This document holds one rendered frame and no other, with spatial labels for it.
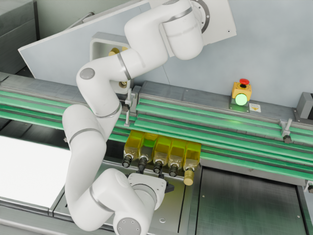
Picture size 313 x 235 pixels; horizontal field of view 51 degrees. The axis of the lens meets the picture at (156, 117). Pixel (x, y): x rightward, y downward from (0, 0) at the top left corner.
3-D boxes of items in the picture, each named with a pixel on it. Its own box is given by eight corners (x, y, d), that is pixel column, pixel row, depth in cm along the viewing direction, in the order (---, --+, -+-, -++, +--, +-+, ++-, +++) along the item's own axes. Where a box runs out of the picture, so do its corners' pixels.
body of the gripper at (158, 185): (117, 210, 79) (127, 190, 89) (159, 219, 78) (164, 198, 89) (121, 181, 77) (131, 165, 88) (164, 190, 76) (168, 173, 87)
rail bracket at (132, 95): (128, 115, 140) (119, 131, 129) (130, 79, 130) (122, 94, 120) (134, 116, 139) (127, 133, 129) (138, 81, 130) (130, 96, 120)
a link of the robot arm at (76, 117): (123, 107, 79) (143, 144, 89) (100, 64, 94) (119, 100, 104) (62, 139, 77) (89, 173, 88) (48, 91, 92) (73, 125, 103)
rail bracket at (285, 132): (276, 122, 129) (280, 142, 118) (282, 107, 125) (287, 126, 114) (286, 124, 129) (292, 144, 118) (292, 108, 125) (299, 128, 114)
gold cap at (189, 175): (191, 178, 121) (190, 187, 117) (183, 175, 120) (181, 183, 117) (195, 172, 119) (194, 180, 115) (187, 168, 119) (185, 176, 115)
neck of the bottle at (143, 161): (139, 161, 124) (137, 169, 120) (140, 155, 122) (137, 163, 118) (147, 162, 124) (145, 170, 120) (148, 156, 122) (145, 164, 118)
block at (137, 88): (132, 103, 144) (128, 111, 139) (133, 84, 139) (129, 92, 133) (139, 105, 144) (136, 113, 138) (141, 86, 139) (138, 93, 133)
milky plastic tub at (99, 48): (96, 79, 148) (89, 88, 141) (97, 31, 136) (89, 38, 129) (133, 86, 147) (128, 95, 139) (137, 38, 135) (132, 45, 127)
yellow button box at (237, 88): (230, 95, 141) (230, 103, 134) (234, 79, 137) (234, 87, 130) (246, 98, 140) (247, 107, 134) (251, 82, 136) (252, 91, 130)
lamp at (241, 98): (234, 101, 134) (234, 105, 131) (236, 92, 131) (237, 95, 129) (245, 103, 133) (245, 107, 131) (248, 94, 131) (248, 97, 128)
